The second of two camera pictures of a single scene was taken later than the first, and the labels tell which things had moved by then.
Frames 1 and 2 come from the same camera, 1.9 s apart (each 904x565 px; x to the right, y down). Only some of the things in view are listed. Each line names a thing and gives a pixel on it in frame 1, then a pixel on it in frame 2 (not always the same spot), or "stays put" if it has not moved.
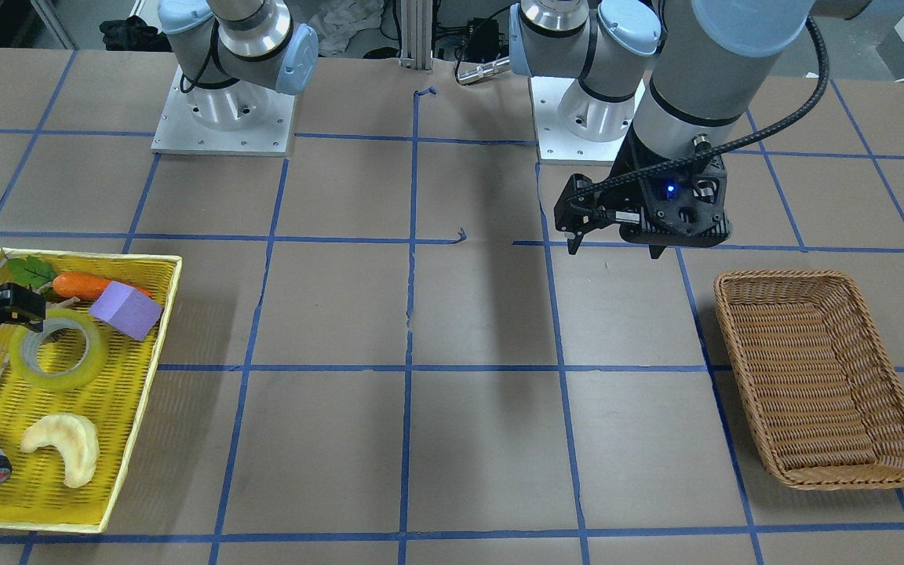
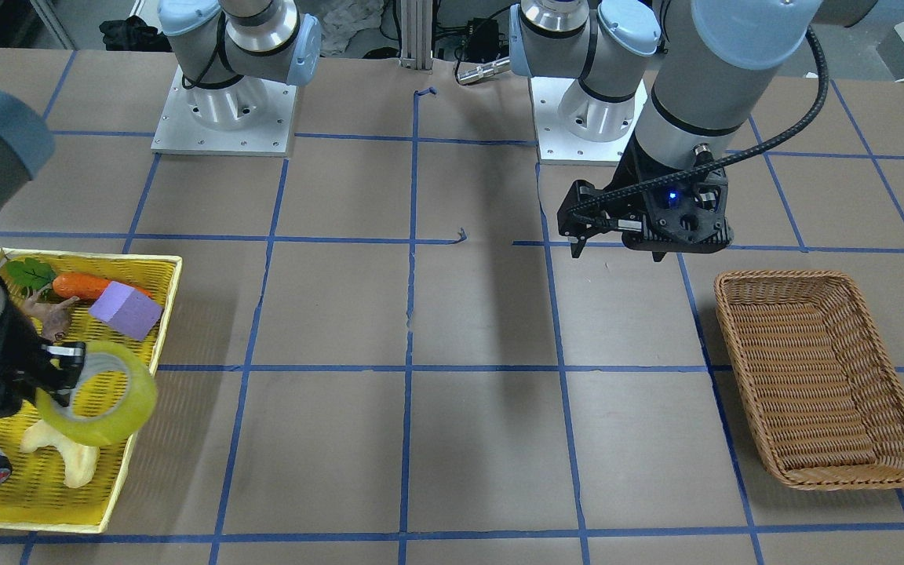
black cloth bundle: [133, 34] stays put
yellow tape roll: [24, 343] → [142, 394]
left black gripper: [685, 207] stays put
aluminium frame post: [417, 48] stays put
